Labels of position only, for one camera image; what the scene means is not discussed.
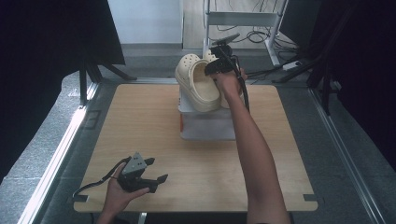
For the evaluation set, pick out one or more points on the dark curtain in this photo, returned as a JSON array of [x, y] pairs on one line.
[[46, 46], [367, 62]]

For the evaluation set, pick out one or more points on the black stand legs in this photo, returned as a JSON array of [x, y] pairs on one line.
[[320, 77]]

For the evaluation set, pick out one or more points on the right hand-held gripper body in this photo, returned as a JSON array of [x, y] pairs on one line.
[[222, 57]]

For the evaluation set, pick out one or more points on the white power strip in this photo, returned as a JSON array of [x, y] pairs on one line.
[[292, 65]]

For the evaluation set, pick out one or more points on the person's right hand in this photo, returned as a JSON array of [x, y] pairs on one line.
[[230, 84]]

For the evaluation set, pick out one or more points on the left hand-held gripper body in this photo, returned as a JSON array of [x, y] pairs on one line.
[[134, 172]]

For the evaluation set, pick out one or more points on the aluminium rail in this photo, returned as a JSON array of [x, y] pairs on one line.
[[345, 149], [53, 165]]

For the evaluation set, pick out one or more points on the black tripod stand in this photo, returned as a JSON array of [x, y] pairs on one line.
[[93, 73]]

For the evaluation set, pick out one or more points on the grey two-tier shoe rack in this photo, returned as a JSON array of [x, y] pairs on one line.
[[205, 124]]

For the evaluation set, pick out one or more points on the person's left hand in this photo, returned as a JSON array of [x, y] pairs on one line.
[[116, 196]]

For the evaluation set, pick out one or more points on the black floor socket cover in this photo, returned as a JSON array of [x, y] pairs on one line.
[[91, 119]]

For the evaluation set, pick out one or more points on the white metal stand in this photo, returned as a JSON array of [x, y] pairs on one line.
[[239, 18]]

